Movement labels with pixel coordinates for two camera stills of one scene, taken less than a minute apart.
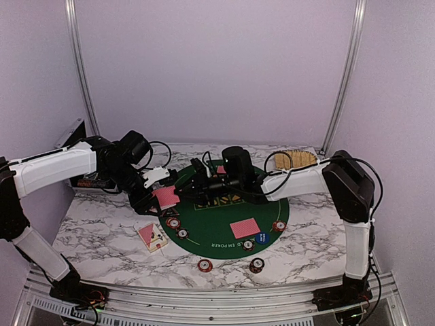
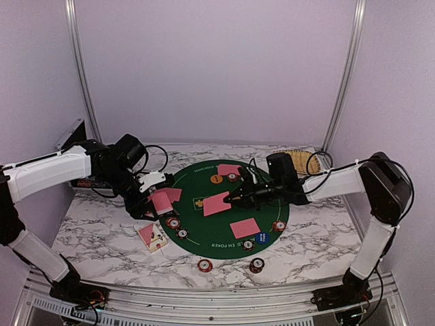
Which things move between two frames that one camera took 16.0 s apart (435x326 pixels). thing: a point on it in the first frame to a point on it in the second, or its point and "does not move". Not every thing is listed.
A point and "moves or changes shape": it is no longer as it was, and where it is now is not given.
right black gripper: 189,191 to 239,191
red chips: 279,225 does not move
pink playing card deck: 166,197 moves or changes shape
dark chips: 182,233 does not move
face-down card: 245,227 does not move
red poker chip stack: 204,265 does not move
